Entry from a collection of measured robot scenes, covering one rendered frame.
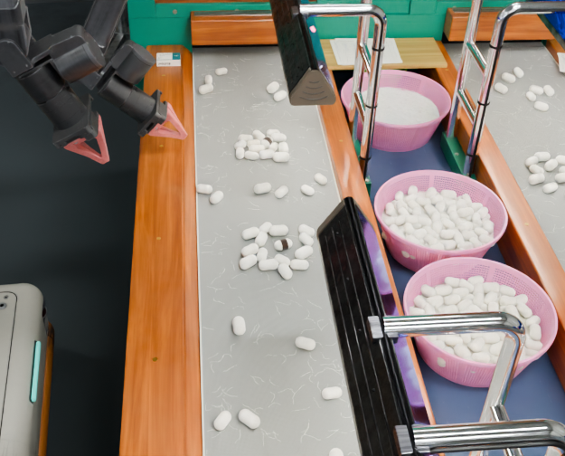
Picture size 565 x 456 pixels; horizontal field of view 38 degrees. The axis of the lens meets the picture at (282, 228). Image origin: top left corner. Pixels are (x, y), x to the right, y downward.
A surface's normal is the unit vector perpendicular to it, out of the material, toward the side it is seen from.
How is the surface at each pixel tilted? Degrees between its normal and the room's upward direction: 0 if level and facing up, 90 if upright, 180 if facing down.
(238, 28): 90
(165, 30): 90
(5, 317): 0
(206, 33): 90
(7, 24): 90
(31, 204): 0
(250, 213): 0
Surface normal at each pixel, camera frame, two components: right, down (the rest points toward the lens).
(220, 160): 0.03, -0.77
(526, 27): 0.10, 0.64
